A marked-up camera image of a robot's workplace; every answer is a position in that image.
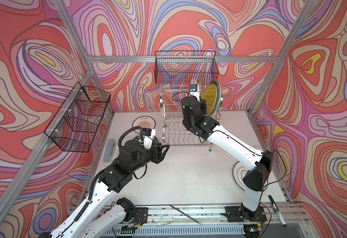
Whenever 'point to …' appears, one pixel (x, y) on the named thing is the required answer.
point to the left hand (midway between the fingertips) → (167, 145)
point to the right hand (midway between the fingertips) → (200, 100)
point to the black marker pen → (277, 211)
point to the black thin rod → (185, 214)
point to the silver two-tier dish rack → (217, 114)
